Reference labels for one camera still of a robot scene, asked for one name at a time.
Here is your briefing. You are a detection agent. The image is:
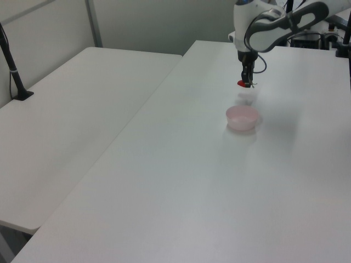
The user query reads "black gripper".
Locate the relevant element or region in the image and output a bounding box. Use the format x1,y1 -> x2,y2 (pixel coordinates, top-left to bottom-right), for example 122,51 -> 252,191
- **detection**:
237,48 -> 258,88

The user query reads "pink plastic bowl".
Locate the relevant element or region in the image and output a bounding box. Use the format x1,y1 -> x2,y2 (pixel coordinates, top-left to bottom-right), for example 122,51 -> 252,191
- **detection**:
225,106 -> 263,131

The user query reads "black electronics box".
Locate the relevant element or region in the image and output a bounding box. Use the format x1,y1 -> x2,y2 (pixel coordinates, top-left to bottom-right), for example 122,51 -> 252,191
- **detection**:
290,32 -> 322,50

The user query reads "black padded armrest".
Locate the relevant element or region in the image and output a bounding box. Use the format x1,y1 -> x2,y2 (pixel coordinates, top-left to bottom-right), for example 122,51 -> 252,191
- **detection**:
325,10 -> 349,31

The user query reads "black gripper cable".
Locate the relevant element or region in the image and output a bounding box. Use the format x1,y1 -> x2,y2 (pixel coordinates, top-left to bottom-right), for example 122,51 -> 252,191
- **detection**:
253,53 -> 268,75

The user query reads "black clamp mount pole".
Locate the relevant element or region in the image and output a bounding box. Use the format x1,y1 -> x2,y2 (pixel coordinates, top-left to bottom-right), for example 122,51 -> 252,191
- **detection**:
334,0 -> 351,58

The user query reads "grey partition frame post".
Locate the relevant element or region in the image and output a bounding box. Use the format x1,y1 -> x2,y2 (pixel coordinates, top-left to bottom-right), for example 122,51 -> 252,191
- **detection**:
84,0 -> 104,48

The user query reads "black camera stand pole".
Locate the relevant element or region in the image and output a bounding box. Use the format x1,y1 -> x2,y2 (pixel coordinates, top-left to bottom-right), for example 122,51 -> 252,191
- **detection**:
0,21 -> 35,102

